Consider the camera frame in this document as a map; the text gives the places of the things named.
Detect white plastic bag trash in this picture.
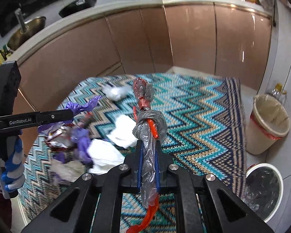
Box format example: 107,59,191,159
107,115,137,149

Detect brass wok with handle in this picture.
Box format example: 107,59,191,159
7,8,46,51

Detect zigzag patterned table cloth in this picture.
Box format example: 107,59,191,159
18,73,246,232

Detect white tissue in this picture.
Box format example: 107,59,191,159
102,85,130,102

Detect brown lower kitchen cabinets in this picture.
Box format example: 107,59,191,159
12,2,272,156

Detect left gloved hand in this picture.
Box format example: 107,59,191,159
0,136,26,193

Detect black frying pan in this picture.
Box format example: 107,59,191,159
59,0,97,18

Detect bottles on counter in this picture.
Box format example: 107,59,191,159
0,44,13,65

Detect beige waste bin with liner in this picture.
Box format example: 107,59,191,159
245,94,290,155

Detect yellow cap oil bottle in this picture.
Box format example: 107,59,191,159
271,83,287,105

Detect red grey plastic bag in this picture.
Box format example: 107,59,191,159
127,77,166,232

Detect red snack wrapper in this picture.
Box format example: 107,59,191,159
44,111,94,153

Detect white paper napkin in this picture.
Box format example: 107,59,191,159
87,139,125,175

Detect white bin with black liner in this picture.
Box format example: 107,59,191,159
242,163,284,222

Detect purple and white wrapper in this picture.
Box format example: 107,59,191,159
50,139,93,185

